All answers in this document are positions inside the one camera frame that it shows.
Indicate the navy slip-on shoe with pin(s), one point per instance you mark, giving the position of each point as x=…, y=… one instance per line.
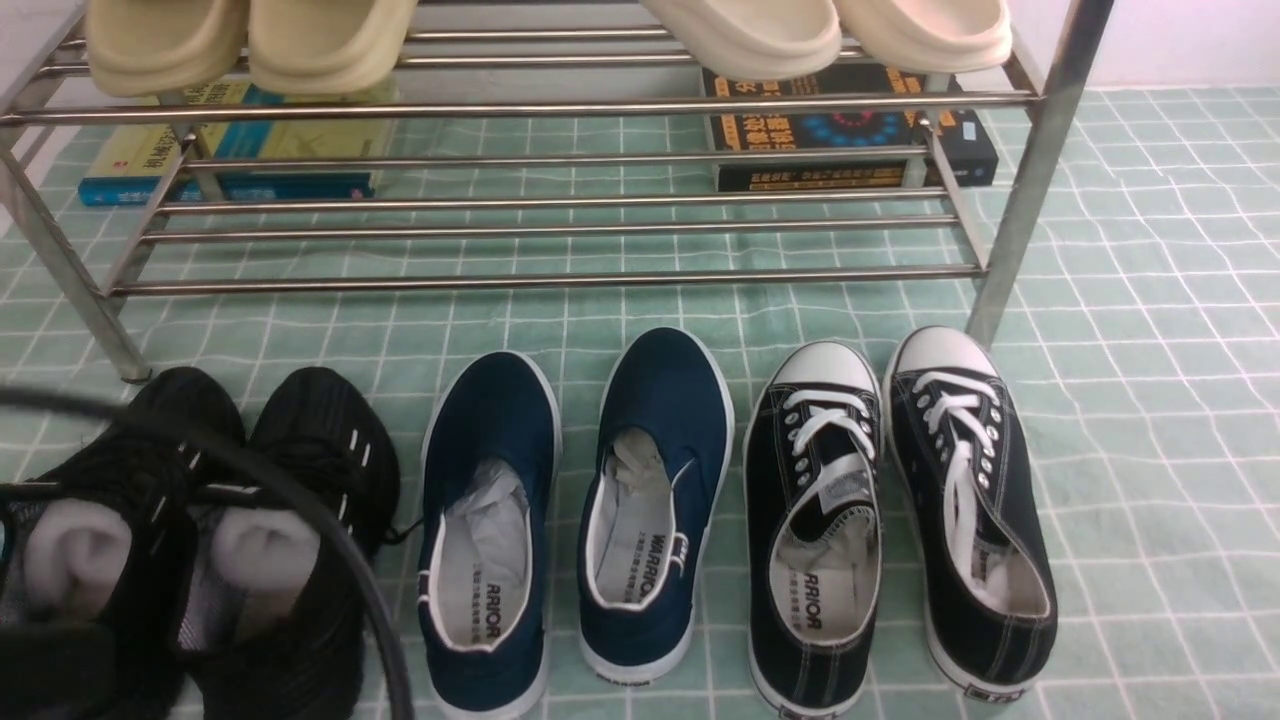
x=663, y=448
x=489, y=460

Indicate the stainless steel shoe rack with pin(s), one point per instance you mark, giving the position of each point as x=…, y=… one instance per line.
x=193, y=189

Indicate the black canvas lace-up left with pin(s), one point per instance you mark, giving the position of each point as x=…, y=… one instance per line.
x=815, y=531

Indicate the black canvas lace-up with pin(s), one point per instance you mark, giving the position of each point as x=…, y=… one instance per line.
x=815, y=531
x=953, y=432

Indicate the cream slipper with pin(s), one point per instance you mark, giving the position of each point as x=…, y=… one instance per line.
x=931, y=37
x=754, y=40

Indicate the black orange book stack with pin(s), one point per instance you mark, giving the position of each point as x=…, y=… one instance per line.
x=816, y=147

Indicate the black canvas lace-up right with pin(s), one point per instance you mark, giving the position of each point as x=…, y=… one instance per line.
x=953, y=432

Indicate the cream slipper far right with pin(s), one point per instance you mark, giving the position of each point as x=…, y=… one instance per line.
x=931, y=37

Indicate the black mesh sneaker right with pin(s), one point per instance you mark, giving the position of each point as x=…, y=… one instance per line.
x=270, y=624

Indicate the black mesh sneaker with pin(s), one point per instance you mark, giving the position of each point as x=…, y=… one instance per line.
x=106, y=537
x=270, y=624

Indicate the beige slipper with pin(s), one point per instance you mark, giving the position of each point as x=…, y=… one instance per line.
x=145, y=48
x=325, y=47

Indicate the yellow blue book stack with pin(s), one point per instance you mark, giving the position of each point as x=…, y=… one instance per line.
x=134, y=159

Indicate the black mesh sneaker left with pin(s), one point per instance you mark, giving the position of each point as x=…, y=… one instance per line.
x=106, y=537

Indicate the beige slipper far left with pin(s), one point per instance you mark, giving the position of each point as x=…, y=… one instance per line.
x=145, y=48

